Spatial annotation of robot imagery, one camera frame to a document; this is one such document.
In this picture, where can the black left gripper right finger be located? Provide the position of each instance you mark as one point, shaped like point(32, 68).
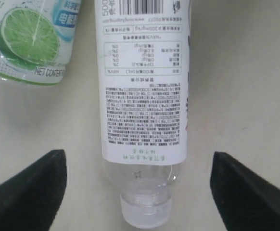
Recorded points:
point(245, 201)

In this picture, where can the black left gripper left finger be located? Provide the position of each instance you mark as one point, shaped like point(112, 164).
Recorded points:
point(31, 199)

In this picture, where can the floral label tea bottle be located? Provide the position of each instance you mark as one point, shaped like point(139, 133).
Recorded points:
point(143, 56)

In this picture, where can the lime label drink bottle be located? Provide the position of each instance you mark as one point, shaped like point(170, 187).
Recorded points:
point(36, 40)

